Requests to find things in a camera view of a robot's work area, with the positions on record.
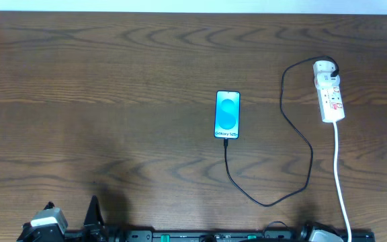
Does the black charging cable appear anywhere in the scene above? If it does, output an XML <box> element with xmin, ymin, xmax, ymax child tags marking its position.
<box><xmin>222</xmin><ymin>55</ymin><xmax>341</xmax><ymax>208</ymax></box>

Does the blue Galaxy smartphone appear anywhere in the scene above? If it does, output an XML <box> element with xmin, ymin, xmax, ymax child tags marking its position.
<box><xmin>214</xmin><ymin>90</ymin><xmax>241</xmax><ymax>139</ymax></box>

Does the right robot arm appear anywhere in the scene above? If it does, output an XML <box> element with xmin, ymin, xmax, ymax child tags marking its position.
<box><xmin>298</xmin><ymin>221</ymin><xmax>343</xmax><ymax>242</ymax></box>

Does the white USB charger plug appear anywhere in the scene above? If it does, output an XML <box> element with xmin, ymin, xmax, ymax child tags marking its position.
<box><xmin>313</xmin><ymin>60</ymin><xmax>336</xmax><ymax>75</ymax></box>

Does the white power strip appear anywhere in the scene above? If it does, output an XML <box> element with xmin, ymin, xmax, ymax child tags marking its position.
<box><xmin>314</xmin><ymin>73</ymin><xmax>345</xmax><ymax>123</ymax></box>

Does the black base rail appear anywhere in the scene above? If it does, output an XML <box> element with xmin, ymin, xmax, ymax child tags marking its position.
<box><xmin>65</xmin><ymin>229</ymin><xmax>376</xmax><ymax>242</ymax></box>

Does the white power strip cord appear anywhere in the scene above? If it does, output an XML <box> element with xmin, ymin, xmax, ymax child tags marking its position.
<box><xmin>332</xmin><ymin>121</ymin><xmax>353</xmax><ymax>242</ymax></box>

